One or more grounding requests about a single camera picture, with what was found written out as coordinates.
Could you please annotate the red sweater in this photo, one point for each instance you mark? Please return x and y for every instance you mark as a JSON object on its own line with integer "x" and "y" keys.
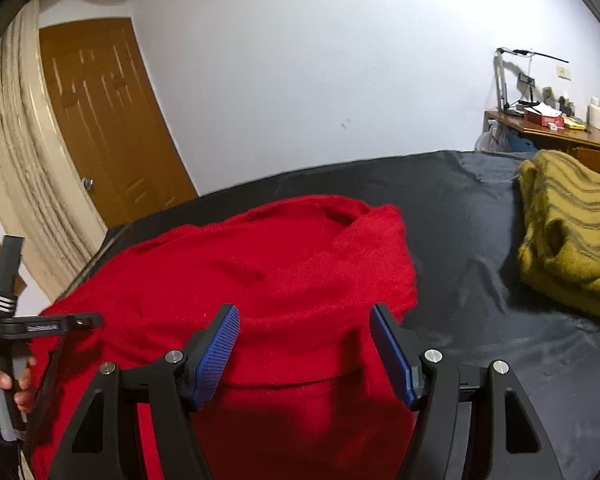
{"x": 290, "y": 270}

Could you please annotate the wall socket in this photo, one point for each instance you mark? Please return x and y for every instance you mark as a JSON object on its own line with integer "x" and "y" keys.
{"x": 562, "y": 71}

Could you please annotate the phone on stand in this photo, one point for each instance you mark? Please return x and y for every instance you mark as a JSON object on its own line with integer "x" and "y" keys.
{"x": 526, "y": 80}

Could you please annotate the beige curtain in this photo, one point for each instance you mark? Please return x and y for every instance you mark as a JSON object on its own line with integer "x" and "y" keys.
{"x": 25, "y": 150}

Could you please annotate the red box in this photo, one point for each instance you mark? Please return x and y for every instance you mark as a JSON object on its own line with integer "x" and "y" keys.
{"x": 542, "y": 120}

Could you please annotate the wooden room door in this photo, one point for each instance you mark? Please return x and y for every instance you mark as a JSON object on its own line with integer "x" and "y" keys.
{"x": 110, "y": 125}

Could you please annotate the white plastic bag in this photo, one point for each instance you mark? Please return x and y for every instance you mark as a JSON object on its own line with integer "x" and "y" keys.
{"x": 490, "y": 137}

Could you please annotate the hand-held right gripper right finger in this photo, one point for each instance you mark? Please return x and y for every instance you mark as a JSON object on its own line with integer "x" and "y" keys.
{"x": 395, "y": 360}

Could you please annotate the metal door knob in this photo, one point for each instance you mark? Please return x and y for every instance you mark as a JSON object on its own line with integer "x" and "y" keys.
{"x": 87, "y": 183}

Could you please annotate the silver desk lamp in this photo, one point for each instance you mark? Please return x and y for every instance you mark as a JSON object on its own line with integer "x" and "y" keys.
{"x": 500, "y": 80}

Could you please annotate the black bed sheet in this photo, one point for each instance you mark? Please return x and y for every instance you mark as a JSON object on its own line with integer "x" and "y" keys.
{"x": 480, "y": 270}

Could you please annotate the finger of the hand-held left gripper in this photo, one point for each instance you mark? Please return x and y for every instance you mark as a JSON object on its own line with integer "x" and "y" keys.
{"x": 70, "y": 321}
{"x": 50, "y": 375}

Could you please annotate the white kettle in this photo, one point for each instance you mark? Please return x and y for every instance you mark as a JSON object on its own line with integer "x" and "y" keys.
{"x": 594, "y": 112}

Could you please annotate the wooden desk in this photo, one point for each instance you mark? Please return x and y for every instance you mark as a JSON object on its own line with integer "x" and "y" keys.
{"x": 545, "y": 134}

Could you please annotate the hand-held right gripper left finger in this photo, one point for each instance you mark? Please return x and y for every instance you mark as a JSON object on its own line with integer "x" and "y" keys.
{"x": 215, "y": 360}

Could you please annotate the yellow packet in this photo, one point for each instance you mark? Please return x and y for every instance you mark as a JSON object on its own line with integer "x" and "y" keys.
{"x": 575, "y": 122}

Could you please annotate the person's left hand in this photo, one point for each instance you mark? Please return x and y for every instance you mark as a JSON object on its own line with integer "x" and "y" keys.
{"x": 22, "y": 380}

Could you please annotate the yellow striped sweater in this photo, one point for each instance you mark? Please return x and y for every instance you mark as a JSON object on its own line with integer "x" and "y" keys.
{"x": 570, "y": 240}

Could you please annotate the white paper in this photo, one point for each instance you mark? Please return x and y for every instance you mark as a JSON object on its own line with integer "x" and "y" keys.
{"x": 540, "y": 109}

